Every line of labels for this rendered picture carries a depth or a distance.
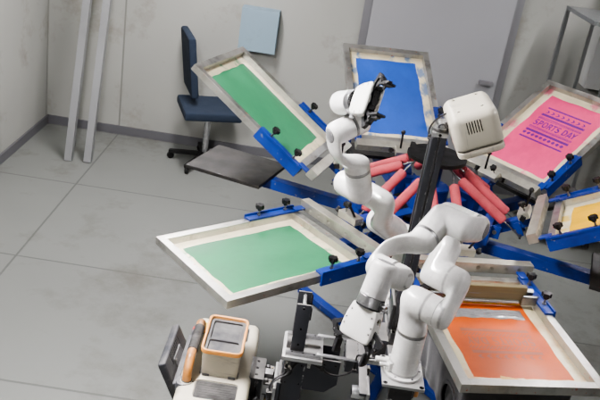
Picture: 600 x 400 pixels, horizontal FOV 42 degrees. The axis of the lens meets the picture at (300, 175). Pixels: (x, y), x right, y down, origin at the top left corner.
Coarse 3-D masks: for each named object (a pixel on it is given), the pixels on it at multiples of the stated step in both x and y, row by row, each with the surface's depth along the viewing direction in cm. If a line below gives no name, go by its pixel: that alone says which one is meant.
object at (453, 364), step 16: (416, 272) 349; (544, 320) 331; (432, 336) 308; (560, 336) 317; (448, 352) 294; (576, 352) 307; (448, 368) 290; (592, 368) 298; (464, 384) 277; (480, 384) 278; (496, 384) 280; (512, 384) 281; (528, 384) 283; (544, 384) 284; (560, 384) 286; (576, 384) 287; (592, 384) 289
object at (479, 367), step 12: (456, 324) 320; (468, 324) 321; (480, 324) 323; (456, 336) 312; (468, 348) 305; (468, 360) 298; (480, 360) 299; (492, 360) 300; (504, 360) 301; (480, 372) 291; (492, 372) 292; (504, 372) 293; (516, 372) 294
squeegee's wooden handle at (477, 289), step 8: (472, 288) 332; (480, 288) 333; (488, 288) 334; (496, 288) 334; (504, 288) 335; (512, 288) 335; (520, 288) 336; (472, 296) 334; (480, 296) 335; (488, 296) 335; (496, 296) 336; (504, 296) 336; (512, 296) 337; (520, 296) 338
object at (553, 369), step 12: (492, 324) 324; (504, 324) 326; (516, 324) 327; (528, 324) 328; (540, 336) 321; (540, 348) 312; (516, 360) 302; (528, 360) 303; (552, 360) 306; (528, 372) 296; (540, 372) 297; (552, 372) 298; (564, 372) 299
